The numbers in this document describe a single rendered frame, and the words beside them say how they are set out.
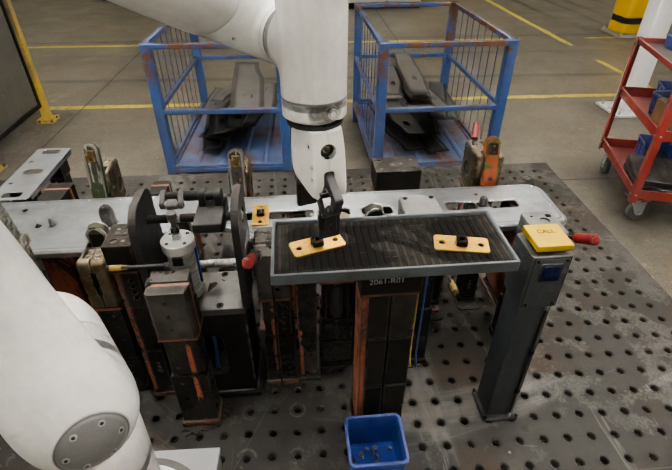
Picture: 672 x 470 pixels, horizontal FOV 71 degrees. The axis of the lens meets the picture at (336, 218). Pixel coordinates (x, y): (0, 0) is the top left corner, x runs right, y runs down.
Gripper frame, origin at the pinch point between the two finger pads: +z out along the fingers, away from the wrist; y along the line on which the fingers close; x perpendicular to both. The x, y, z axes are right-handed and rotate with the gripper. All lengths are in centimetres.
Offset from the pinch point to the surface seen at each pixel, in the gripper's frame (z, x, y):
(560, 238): 5.8, -36.3, -13.4
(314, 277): 5.9, 3.2, -6.9
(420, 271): 5.9, -11.6, -11.6
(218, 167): 104, -13, 220
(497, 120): 75, -178, 159
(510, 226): 22, -49, 9
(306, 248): 5.5, 2.1, -0.6
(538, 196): 22, -64, 17
